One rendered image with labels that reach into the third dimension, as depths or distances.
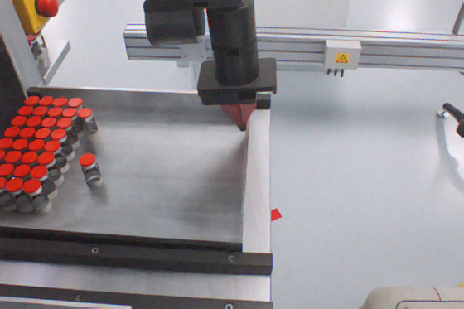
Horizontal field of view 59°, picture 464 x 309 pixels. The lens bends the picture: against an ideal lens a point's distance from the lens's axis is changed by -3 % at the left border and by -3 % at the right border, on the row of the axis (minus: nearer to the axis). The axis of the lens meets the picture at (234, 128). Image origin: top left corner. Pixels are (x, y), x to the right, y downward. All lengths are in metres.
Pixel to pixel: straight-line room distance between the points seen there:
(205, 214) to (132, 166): 0.13
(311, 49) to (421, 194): 0.74
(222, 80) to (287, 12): 1.61
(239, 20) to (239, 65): 0.06
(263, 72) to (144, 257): 0.27
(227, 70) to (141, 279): 0.26
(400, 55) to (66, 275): 1.37
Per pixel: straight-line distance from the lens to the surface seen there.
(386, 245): 1.63
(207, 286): 0.49
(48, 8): 0.77
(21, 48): 0.75
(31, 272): 0.54
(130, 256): 0.49
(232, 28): 0.49
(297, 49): 1.54
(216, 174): 0.57
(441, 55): 1.68
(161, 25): 0.50
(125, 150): 0.62
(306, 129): 1.95
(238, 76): 0.53
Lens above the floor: 1.32
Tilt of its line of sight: 43 degrees down
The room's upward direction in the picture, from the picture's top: straight up
